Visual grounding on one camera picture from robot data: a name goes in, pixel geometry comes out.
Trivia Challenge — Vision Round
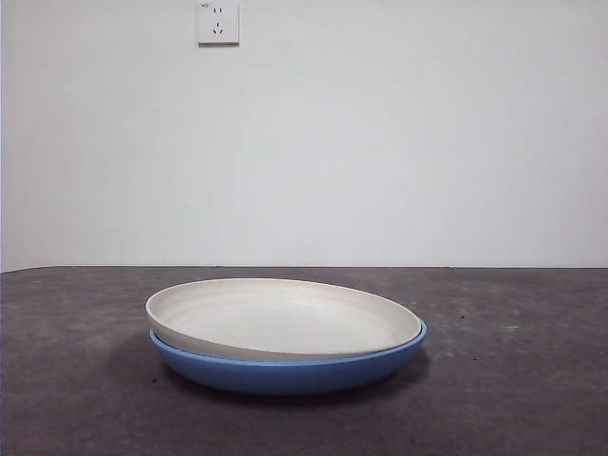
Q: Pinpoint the white round plate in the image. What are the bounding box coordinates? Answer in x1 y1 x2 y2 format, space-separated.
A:
144 277 424 361

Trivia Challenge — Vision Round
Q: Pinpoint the white wall power socket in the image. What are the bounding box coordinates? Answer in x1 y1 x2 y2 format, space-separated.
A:
198 0 240 48

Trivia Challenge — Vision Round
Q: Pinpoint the blue round plate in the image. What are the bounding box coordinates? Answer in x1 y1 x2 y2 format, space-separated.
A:
148 317 429 397

